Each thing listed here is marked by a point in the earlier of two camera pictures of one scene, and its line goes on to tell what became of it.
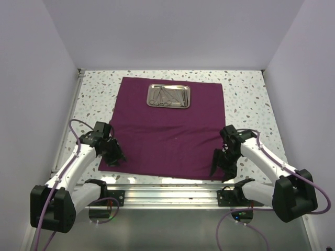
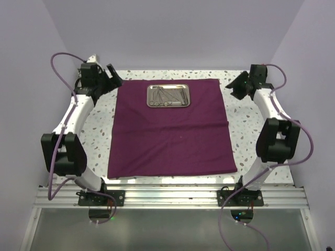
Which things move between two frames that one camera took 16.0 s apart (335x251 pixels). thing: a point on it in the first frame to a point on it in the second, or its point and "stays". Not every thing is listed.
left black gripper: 112,160 to 113,82
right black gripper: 230,170 to 235,85
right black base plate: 235,197 stays
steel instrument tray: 168,95 stays
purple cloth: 178,143 stays
